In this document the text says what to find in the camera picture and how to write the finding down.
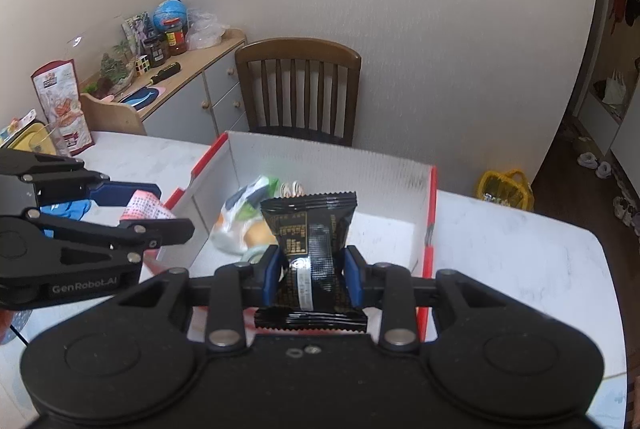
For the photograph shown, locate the dark jar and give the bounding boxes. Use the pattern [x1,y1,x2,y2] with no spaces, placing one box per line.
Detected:
[144,34,168,67]

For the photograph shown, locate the colourful blister pack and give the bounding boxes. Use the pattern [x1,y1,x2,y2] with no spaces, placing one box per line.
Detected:
[0,109,38,147]

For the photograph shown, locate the grey shoes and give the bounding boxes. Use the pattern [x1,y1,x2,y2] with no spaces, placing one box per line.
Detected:
[614,195,640,235]

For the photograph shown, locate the black yellow screwdriver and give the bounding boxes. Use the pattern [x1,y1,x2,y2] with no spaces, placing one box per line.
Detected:
[145,61,182,84]

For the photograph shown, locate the clear plastic bag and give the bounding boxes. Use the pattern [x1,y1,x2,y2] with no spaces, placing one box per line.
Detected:
[186,9,227,50]

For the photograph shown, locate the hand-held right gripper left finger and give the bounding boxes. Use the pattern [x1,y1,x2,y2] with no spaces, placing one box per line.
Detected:
[117,245,290,352]

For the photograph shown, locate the open wooden cupboard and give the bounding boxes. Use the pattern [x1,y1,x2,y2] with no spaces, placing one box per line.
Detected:
[572,0,640,157]

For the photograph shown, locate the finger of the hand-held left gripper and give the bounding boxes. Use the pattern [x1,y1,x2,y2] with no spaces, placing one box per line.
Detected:
[0,150,162,210]
[22,211,196,271]

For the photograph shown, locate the blue rubber gloves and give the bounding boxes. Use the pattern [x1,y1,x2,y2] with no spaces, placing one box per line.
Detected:
[40,199,93,222]

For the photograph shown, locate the pink snack packet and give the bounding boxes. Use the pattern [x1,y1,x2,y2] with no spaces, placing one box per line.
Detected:
[120,190,176,226]

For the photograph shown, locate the white tote bag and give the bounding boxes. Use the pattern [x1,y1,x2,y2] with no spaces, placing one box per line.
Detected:
[602,71,628,107]

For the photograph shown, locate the drinking glass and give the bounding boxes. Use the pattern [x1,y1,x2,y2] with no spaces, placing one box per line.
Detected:
[27,121,71,157]

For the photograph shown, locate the dark wooden chair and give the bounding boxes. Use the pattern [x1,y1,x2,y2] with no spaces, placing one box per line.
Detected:
[235,38,362,147]

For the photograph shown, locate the red snack bag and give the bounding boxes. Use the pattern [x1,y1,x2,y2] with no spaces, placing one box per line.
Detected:
[31,59,96,157]

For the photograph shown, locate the light wooden chair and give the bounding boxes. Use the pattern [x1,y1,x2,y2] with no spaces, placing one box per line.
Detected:
[80,93,147,136]

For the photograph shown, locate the white green snack packet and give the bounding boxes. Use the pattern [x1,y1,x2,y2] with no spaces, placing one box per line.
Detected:
[209,175,281,255]

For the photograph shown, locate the black cable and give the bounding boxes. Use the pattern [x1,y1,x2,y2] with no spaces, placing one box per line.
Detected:
[9,323,29,351]

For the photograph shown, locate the blue globe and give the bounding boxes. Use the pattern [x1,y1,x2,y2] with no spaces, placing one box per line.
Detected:
[152,0,188,32]

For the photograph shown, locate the glass plant terrarium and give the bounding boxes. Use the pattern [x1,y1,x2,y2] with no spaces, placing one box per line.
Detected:
[82,51,136,97]

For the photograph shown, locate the red cardboard box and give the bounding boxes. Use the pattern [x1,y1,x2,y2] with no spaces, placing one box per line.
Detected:
[142,130,438,342]

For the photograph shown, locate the printed card box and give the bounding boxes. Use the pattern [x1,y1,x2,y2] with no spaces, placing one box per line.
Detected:
[122,11,151,54]

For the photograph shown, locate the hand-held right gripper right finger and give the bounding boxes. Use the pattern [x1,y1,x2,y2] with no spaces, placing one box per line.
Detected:
[344,245,516,352]

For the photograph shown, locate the red sauce jar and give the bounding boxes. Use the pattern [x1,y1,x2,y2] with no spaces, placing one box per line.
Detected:
[165,19,188,56]

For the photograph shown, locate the black snack packet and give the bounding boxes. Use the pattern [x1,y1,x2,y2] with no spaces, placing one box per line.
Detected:
[254,191,368,334]

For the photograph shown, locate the grey wooden sideboard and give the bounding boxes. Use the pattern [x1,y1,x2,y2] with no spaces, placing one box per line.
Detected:
[112,28,248,137]

